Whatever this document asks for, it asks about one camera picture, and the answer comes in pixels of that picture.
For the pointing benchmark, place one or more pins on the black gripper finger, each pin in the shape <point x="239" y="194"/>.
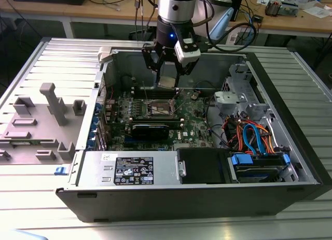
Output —
<point x="149" y="60"/>
<point x="186" y="68"/>

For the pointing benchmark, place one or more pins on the silver CPU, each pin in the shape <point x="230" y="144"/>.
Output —
<point x="167" y="82"/>

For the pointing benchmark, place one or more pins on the metal locking lever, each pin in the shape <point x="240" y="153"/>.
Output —
<point x="145" y="93"/>
<point x="160" y="115"/>

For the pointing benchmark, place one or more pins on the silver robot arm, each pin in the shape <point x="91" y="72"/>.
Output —
<point x="173" y="14"/>

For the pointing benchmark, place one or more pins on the black RAM slot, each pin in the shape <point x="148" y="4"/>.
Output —
<point x="138" y="93"/>
<point x="175" y="123"/>
<point x="138" y="96"/>
<point x="155" y="118"/>
<point x="138" y="87"/>
<point x="138" y="90"/>
<point x="176" y="126"/>

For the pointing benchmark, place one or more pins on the CPU socket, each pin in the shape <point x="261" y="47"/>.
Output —
<point x="163" y="105"/>

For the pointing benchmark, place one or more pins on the coin cell battery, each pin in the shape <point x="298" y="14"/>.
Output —
<point x="195" y="95"/>

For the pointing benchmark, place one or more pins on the green motherboard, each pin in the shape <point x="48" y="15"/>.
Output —
<point x="192" y="120"/>

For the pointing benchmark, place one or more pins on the silver disk bay cage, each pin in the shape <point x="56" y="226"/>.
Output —
<point x="233" y="99"/>

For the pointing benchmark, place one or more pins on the black graphics card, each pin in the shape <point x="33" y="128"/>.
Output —
<point x="149" y="132"/>

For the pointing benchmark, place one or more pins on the black upright box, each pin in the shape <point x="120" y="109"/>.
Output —
<point x="238" y="11"/>

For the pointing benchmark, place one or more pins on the small black adapter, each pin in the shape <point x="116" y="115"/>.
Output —
<point x="258" y="18"/>

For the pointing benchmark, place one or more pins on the copper heatsink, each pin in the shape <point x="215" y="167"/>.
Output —
<point x="272" y="7"/>

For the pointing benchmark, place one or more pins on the hard disk in blue carrier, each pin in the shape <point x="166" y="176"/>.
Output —
<point x="241" y="160"/>

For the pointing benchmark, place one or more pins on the grey electronic component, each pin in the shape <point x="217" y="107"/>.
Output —
<point x="289" y="8"/>

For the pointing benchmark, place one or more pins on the silver power supply unit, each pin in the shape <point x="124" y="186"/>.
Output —
<point x="98" y="170"/>

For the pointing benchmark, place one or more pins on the wooden desk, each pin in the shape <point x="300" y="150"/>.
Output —
<point x="39" y="8"/>

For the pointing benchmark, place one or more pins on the grey parts rack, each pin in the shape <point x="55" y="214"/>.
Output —
<point x="39" y="131"/>

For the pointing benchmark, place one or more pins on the black PC case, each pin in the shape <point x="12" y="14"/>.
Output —
<point x="181" y="203"/>

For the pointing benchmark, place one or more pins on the blue plastic latch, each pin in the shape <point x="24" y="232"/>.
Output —
<point x="61" y="170"/>

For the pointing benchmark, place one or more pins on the white paper sheet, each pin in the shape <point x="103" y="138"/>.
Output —
<point x="317" y="12"/>

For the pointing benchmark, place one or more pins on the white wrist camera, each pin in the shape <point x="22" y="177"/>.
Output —
<point x="186" y="55"/>

